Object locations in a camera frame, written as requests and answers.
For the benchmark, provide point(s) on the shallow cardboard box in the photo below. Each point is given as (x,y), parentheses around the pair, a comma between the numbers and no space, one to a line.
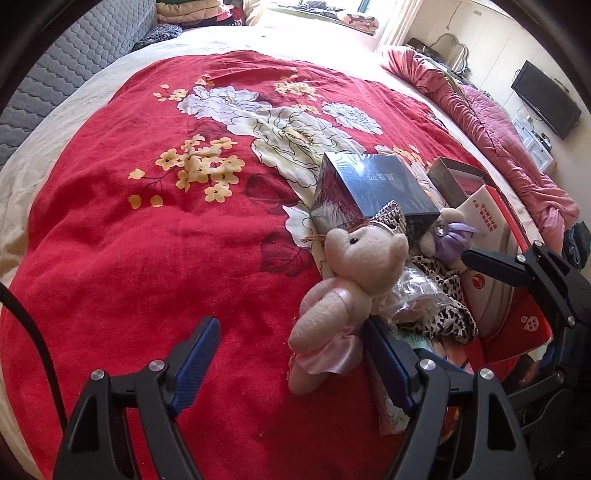
(457,180)

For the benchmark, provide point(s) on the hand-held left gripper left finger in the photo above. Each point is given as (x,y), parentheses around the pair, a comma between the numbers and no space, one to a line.
(196,364)

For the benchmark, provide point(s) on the black flat television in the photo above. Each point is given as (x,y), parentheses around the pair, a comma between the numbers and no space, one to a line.
(547,99)

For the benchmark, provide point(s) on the cream bed sheet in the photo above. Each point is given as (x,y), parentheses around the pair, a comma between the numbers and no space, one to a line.
(258,37)

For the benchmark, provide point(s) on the dark patterned pillow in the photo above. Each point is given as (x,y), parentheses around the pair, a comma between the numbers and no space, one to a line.
(157,37)

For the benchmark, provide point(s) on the mint green packet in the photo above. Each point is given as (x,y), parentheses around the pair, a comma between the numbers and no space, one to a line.
(418,342)

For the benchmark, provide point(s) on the pink floral packet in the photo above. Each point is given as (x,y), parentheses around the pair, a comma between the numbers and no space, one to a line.
(390,410)

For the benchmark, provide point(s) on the pink quilt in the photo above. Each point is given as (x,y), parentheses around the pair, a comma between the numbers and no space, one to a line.
(498,147)

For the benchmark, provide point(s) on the white cabinet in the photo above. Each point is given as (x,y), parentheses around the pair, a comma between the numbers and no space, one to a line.
(533,143)

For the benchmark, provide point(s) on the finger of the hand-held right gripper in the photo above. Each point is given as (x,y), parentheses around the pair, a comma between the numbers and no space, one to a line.
(494,267)
(568,383)

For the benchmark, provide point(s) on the red tissue pack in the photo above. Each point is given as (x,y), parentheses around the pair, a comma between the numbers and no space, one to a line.
(494,221)

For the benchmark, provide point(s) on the stack of folded clothes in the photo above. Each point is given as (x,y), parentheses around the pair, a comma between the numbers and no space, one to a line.
(198,11)

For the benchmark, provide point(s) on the red floral blanket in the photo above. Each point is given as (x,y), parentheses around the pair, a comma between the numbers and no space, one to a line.
(152,258)

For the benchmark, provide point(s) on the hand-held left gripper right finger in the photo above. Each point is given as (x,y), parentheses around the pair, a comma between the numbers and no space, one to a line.
(390,369)

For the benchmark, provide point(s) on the dark bag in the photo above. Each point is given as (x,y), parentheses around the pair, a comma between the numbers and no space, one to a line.
(577,244)

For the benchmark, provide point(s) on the plush bear with purple dress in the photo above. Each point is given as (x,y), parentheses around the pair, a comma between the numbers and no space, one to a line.
(450,240)

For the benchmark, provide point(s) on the leopard print cloth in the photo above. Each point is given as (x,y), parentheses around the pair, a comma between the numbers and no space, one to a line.
(455,314)

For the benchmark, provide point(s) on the cream curtain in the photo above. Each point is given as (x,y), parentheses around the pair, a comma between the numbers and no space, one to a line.
(399,23)

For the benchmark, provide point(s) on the clear plastic bag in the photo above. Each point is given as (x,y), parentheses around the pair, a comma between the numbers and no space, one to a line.
(415,295)

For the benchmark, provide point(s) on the clothes on window sill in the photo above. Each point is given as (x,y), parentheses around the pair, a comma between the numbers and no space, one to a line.
(332,14)

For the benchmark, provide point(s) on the beige plush bear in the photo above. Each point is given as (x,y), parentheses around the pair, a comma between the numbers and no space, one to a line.
(355,263)

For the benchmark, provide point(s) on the grey quilted headboard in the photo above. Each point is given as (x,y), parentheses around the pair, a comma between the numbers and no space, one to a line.
(69,55)

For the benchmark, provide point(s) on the black box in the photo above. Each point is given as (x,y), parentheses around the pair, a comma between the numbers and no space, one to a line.
(374,184)

